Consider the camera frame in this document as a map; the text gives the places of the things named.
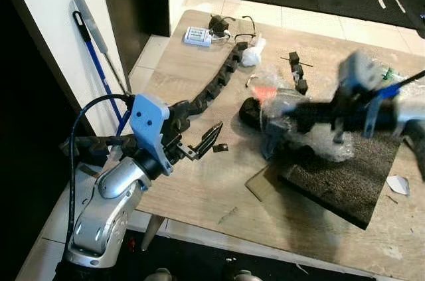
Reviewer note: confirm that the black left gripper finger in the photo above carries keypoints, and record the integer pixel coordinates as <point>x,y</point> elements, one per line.
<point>208,139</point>
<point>186,111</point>

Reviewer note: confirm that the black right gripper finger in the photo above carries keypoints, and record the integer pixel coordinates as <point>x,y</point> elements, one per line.
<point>292,121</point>
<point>292,107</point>

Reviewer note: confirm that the clear plastic bag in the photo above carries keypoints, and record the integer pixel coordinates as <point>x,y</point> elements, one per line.
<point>313,143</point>

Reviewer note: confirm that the small black plastic block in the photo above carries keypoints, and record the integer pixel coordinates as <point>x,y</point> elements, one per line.
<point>302,86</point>
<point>298,70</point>

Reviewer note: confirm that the light wooden table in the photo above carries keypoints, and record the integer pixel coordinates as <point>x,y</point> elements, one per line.
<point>219,191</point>

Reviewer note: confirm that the crumpled clear plastic wrap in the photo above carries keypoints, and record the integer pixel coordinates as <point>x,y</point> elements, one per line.
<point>388,74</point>

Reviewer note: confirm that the crumpled white tissue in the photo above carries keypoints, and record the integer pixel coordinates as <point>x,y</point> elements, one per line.
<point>252,54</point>

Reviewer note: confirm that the dark speckled foam board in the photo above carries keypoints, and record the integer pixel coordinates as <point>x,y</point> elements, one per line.
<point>348,181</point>

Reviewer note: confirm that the brown cardboard piece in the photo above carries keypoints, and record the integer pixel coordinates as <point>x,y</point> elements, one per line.
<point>262,185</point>

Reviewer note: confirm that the white power adapter box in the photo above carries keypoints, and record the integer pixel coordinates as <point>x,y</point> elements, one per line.
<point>198,36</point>

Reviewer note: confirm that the white paper scrap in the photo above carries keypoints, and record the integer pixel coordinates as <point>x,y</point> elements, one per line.
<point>398,185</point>

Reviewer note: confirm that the black plug adapter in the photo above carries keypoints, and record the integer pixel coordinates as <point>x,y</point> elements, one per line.
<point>218,25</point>

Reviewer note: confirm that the grey robot left foot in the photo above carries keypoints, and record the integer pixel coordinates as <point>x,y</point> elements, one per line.
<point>158,275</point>

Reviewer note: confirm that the grey robot foot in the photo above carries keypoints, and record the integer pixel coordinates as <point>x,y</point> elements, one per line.
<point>158,275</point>
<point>240,276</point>

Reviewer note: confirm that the grey robot right foot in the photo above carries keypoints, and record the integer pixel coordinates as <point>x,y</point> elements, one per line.
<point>240,276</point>

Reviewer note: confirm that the light blue left wrist camera mount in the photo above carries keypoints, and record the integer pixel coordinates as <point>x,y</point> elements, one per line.
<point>147,121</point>

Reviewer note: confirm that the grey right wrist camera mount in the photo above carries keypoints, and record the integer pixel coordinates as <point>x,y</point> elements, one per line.
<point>360,70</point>

